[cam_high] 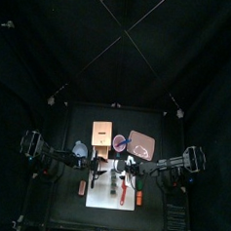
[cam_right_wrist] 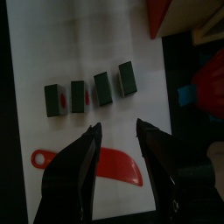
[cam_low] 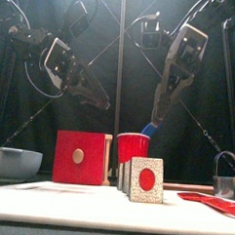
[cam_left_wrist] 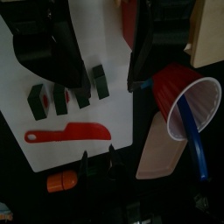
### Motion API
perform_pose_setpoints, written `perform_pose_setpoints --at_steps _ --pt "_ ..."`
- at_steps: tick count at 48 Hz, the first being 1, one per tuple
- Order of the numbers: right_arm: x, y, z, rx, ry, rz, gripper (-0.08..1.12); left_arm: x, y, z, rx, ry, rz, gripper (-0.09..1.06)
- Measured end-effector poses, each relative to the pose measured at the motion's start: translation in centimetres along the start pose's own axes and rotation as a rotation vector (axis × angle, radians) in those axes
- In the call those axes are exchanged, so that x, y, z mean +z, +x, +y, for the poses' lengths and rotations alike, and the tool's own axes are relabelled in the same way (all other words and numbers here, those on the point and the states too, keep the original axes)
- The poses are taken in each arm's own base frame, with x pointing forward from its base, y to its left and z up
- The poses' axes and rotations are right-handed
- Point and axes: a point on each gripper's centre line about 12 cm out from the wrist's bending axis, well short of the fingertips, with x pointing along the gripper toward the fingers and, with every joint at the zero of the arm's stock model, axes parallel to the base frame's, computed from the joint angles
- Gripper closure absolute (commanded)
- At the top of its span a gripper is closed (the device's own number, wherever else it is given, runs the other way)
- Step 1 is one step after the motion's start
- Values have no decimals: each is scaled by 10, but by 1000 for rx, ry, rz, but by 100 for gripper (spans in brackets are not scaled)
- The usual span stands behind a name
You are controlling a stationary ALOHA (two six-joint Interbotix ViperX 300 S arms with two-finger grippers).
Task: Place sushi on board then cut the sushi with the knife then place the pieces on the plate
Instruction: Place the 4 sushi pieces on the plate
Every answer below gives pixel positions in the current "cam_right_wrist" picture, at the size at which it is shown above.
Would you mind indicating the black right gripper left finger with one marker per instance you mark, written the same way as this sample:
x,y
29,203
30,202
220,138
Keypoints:
x,y
67,180

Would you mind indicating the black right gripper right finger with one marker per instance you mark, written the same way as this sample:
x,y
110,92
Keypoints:
x,y
186,180

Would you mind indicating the red plastic toy knife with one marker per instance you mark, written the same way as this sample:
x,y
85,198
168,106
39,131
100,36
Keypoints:
x,y
116,166

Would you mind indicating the green sushi piece red centre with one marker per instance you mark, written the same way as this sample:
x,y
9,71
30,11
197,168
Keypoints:
x,y
128,78
102,89
77,96
52,100

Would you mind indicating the white cutting board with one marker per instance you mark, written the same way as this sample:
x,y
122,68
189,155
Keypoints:
x,y
87,43

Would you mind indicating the blue tape piece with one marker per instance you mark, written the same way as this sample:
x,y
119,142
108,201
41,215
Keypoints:
x,y
187,94

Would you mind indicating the red plastic cup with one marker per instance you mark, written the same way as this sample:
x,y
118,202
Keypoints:
x,y
211,84

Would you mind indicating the light wooden box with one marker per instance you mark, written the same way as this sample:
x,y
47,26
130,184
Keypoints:
x,y
211,30

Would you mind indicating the wooden drawer with red front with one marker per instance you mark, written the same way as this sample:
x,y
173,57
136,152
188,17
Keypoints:
x,y
180,14

